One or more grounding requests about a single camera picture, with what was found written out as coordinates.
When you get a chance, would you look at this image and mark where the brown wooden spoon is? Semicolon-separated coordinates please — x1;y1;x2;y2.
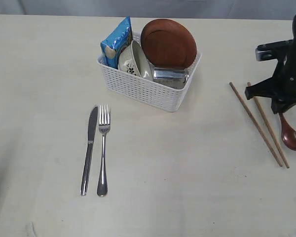
279;113;296;151

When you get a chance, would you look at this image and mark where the white perforated plastic basket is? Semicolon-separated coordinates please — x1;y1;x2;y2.
97;50;202;112

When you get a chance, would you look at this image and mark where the brown wooden bowl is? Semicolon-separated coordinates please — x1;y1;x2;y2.
141;19;197;69

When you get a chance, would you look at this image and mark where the stainless steel cup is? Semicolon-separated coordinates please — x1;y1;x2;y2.
153;67;189;89

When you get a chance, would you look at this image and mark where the wooden chopstick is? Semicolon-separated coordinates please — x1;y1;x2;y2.
246;81;290;169
229;82;283;167

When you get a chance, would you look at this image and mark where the silver metal fork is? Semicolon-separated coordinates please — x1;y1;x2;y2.
97;105;111;197

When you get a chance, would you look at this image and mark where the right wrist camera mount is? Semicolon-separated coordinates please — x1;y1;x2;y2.
255;39;293;61

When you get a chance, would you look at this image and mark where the silver table knife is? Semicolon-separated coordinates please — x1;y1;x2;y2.
80;105;98;196

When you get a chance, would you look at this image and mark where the white floral ceramic dish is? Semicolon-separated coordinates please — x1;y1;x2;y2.
118;40;153;81

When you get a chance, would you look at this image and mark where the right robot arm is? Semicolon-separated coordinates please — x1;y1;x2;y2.
245;15;296;114

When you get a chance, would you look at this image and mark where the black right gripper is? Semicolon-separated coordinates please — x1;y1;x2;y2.
245;57;296;114

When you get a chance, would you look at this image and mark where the blue snack bag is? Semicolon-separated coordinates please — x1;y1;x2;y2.
100;16;133;69

